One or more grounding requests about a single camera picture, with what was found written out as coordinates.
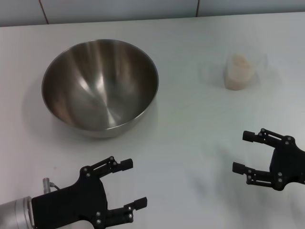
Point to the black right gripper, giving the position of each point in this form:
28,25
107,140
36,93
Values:
288,164

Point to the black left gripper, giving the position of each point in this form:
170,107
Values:
76,200

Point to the stainless steel mixing bowl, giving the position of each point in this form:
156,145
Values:
100,88

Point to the white rice grains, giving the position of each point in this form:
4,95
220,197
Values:
238,71

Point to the clear plastic measuring cup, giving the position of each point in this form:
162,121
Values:
238,74

